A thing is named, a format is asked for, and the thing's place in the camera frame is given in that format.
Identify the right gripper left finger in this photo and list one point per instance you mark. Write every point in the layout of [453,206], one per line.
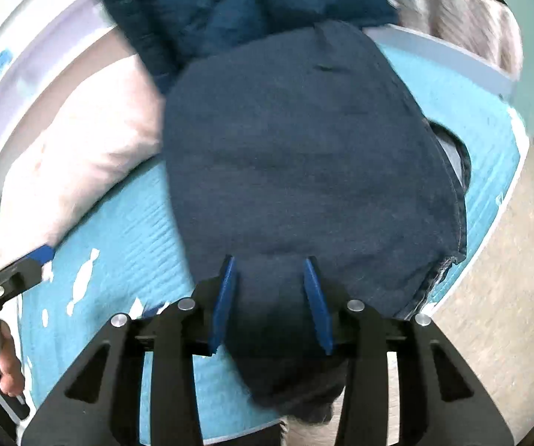
[214,299]

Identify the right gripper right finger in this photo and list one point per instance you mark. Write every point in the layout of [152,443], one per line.
[327,299]

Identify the dark blue denim jeans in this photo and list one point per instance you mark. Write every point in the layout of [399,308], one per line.
[308,144]

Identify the person's left hand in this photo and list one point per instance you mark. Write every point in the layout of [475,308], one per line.
[12,382]

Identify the blue bed sheet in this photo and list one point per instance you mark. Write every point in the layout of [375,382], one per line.
[128,249]

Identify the pink quilt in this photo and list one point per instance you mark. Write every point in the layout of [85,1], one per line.
[108,124]

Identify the white headboard shelf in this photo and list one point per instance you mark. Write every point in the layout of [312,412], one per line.
[38,40]

